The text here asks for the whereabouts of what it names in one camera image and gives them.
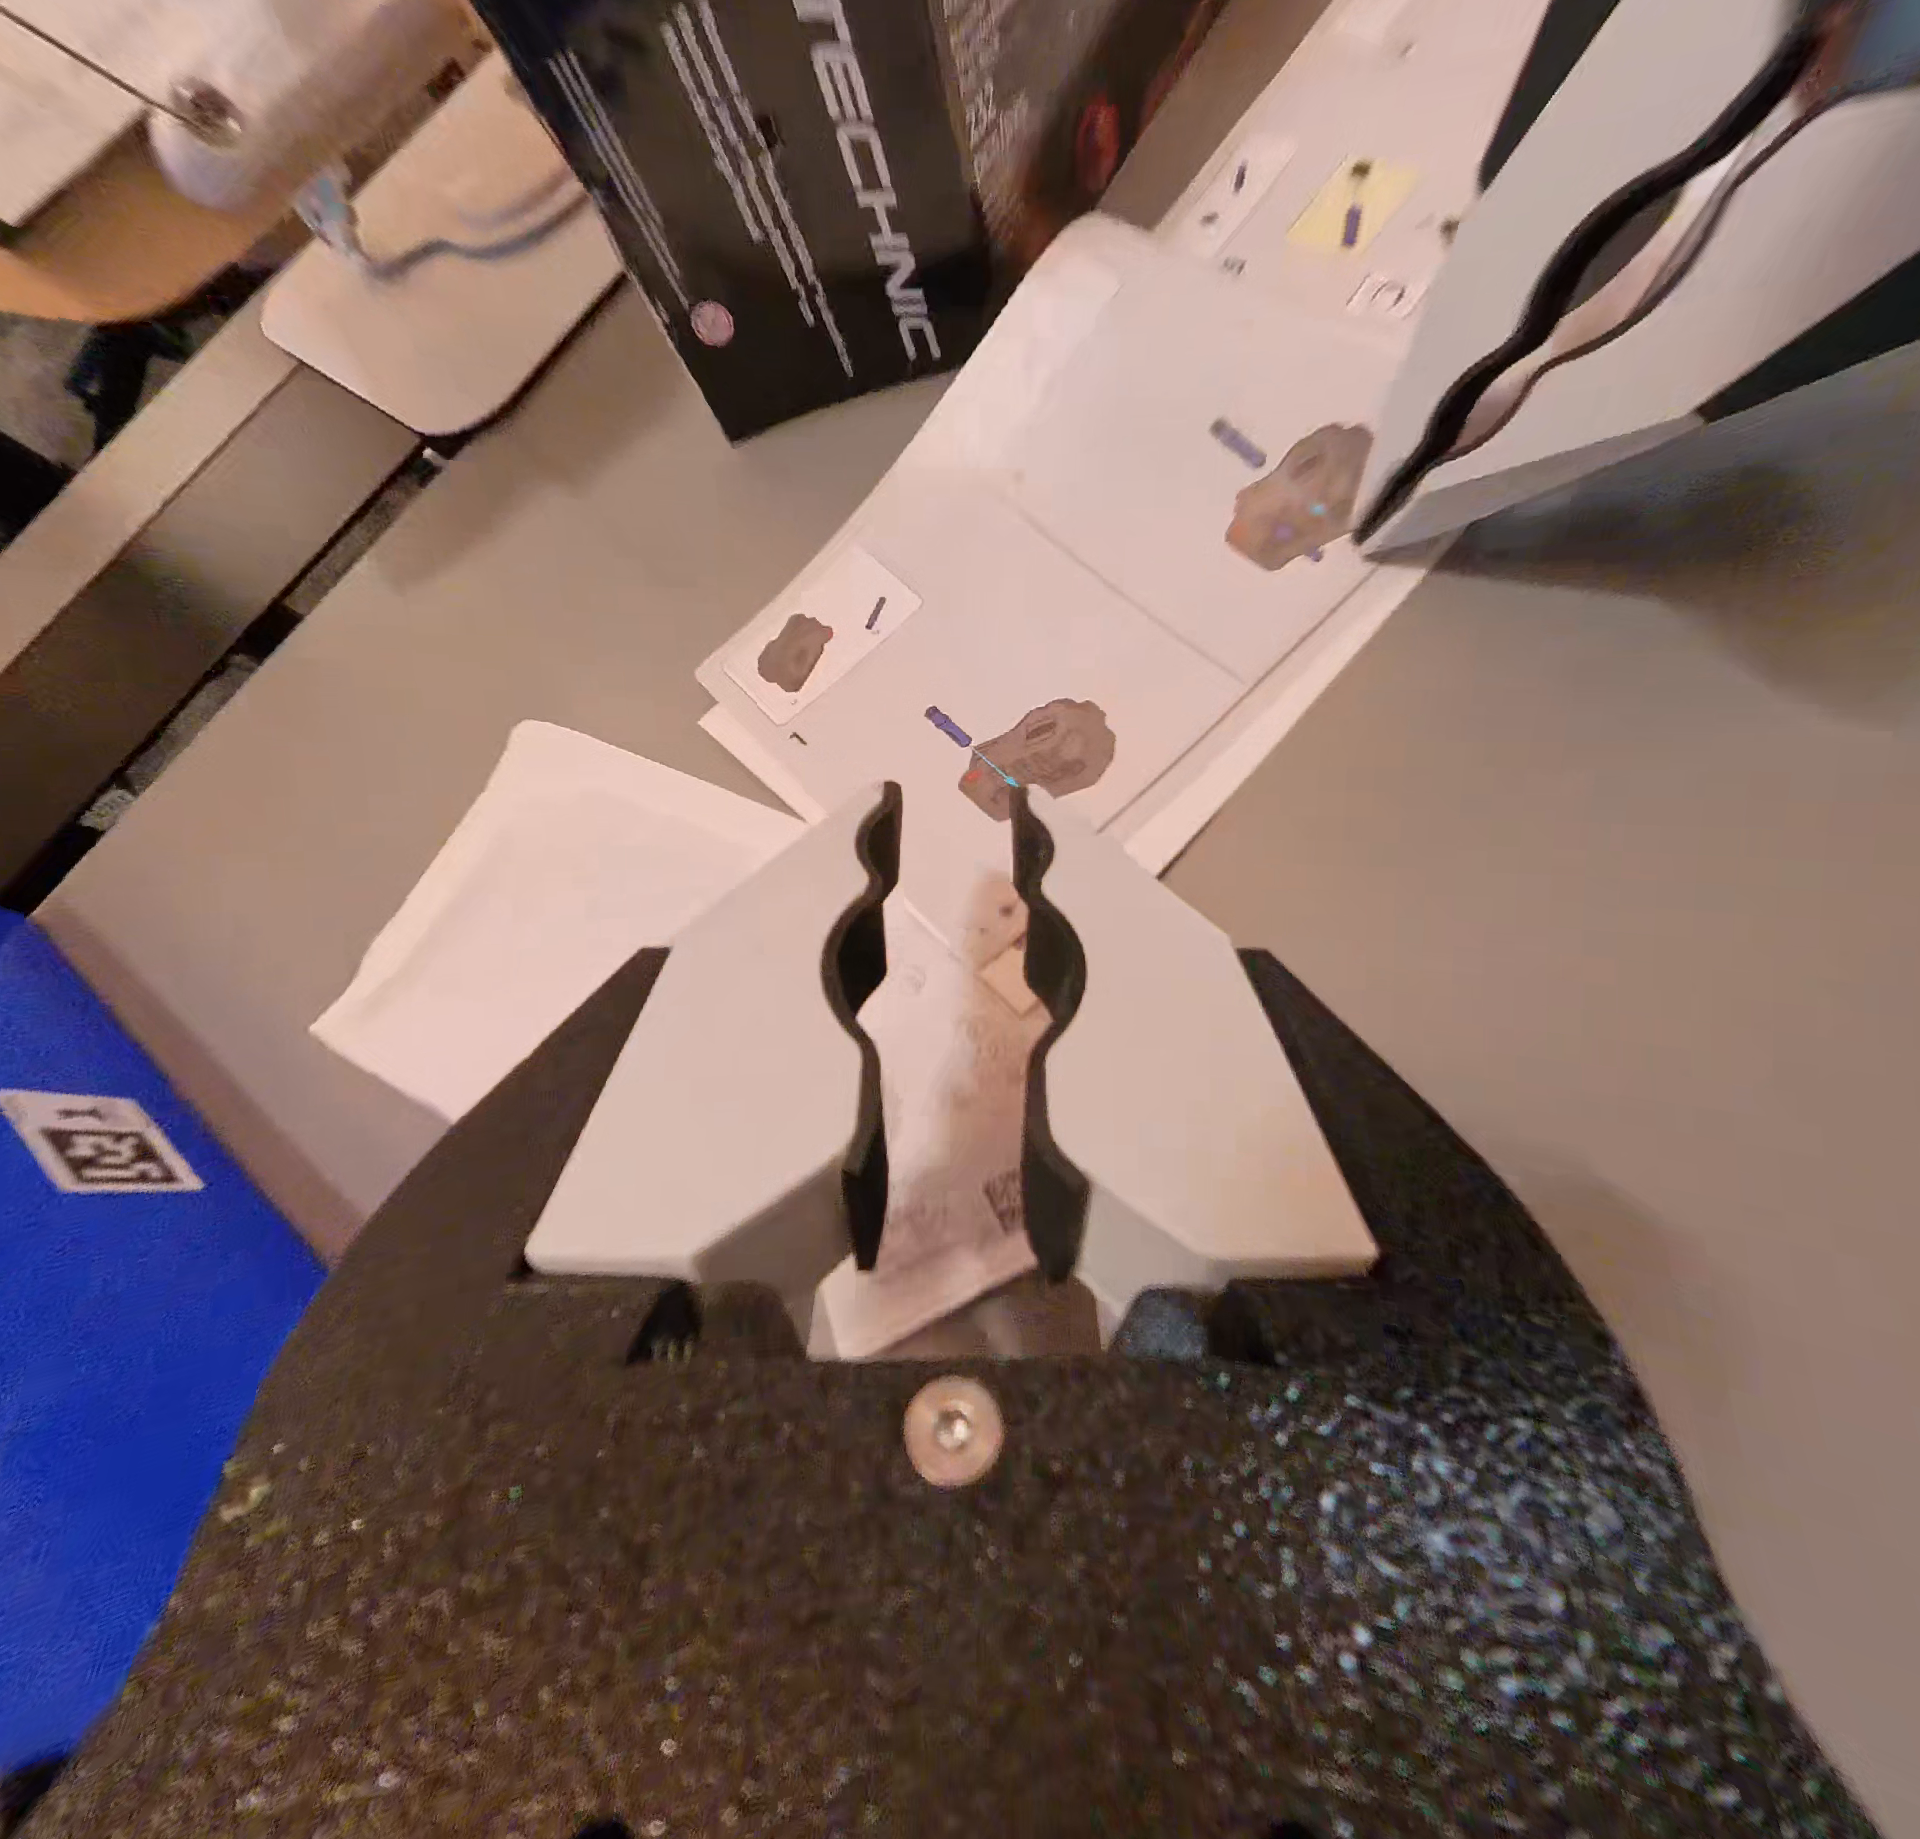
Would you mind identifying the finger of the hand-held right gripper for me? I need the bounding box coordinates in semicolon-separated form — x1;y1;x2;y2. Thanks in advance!
1354;0;1832;539
1358;82;1920;558

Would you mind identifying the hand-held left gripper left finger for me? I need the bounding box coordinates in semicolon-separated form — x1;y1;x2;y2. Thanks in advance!
526;781;902;1288

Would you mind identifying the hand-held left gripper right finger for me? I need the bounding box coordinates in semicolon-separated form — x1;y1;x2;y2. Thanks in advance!
1007;784;1377;1349

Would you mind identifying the small printed paper bag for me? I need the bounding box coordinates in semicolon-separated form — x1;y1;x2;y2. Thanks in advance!
819;880;1058;1363

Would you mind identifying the white paper bag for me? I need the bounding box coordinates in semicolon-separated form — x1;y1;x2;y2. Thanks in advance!
313;718;815;1124

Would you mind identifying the open white instruction booklet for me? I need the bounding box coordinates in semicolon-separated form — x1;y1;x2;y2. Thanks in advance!
693;0;1595;880

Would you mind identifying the blue bin with white tag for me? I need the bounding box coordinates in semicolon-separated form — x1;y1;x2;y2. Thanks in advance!
0;906;334;1786

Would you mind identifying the black toy set box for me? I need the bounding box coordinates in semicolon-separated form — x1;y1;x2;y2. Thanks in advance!
426;0;1289;446

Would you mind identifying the white rounded board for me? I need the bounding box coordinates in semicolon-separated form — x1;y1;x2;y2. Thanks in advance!
258;52;628;443

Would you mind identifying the round wooden table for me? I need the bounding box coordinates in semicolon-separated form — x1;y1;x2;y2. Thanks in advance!
0;166;304;330

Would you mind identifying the white round fixture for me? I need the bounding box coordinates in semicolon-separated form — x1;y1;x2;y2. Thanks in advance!
141;61;353;217

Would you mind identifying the thin grey cable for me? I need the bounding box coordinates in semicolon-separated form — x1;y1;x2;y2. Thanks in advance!
293;166;590;282

